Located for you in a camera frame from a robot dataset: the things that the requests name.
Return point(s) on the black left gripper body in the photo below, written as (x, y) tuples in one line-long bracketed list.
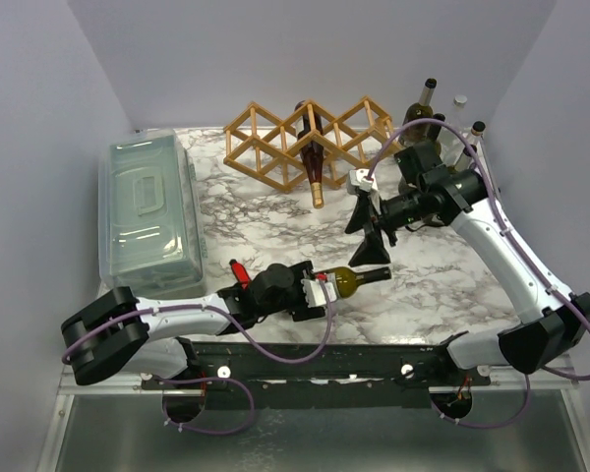
[(298, 307)]

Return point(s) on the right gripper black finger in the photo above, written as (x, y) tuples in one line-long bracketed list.
[(371, 251), (361, 214)]

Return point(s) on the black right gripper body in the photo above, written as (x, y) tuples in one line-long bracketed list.
[(374, 221)]

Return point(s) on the dark bottle black neck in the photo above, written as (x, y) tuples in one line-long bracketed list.
[(346, 281), (434, 131)]

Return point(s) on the red bottle gold foil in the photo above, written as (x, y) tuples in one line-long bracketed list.
[(312, 156)]

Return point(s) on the clear tall bottle blue label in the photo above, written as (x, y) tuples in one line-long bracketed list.
[(461, 158)]

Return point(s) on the green wine bottle brown label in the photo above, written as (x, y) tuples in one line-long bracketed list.
[(420, 109)]

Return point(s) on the clear squat glass bottle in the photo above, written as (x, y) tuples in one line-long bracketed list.
[(455, 117)]

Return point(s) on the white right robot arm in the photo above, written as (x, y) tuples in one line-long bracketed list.
[(552, 318)]

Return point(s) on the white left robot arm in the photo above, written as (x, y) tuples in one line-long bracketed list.
[(119, 328)]

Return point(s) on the wooden wine rack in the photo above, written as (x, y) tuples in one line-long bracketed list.
[(267, 148)]

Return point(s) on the red black utility knife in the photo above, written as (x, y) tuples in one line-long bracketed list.
[(240, 273)]

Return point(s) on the clear plastic storage box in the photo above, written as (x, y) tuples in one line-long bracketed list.
[(150, 226)]

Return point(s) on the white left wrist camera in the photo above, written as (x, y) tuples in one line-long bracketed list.
[(319, 291)]

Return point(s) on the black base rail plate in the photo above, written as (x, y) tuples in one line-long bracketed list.
[(341, 376)]

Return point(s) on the aluminium extrusion rail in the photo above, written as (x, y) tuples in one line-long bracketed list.
[(502, 378)]

